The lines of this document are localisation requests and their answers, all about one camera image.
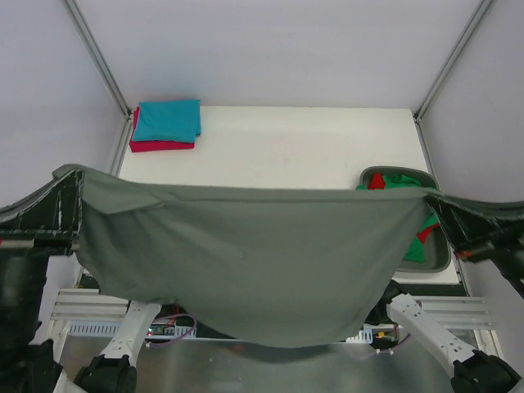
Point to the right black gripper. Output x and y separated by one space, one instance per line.
485 244

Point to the grey t-shirt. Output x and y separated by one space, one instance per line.
275 267

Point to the green t-shirt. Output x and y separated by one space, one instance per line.
416 252

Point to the right aluminium frame post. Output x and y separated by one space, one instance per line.
474 22

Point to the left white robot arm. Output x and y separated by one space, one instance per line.
114 370

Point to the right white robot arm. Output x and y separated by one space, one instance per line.
469 369

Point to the grey plastic basket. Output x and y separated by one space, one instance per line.
436 247

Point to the right white cable duct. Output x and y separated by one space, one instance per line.
364 336

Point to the folded teal t-shirt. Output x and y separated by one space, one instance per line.
170 121

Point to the left aluminium frame post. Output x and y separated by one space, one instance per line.
81 25

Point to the red t-shirt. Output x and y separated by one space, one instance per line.
376 182

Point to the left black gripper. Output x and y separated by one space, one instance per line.
38 237

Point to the aluminium frame post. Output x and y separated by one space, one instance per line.
81 25
474 22

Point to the folded magenta t-shirt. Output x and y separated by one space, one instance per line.
148 146

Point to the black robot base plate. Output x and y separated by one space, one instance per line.
169 314

